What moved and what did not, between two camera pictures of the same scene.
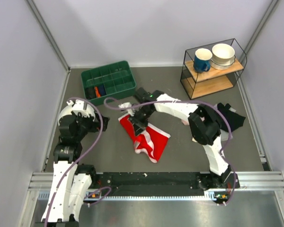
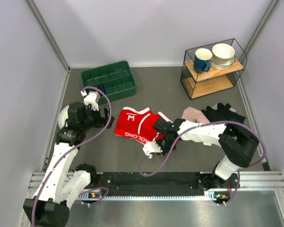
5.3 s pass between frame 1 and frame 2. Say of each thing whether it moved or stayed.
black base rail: stayed
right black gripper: moved
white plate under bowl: stayed
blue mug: stayed
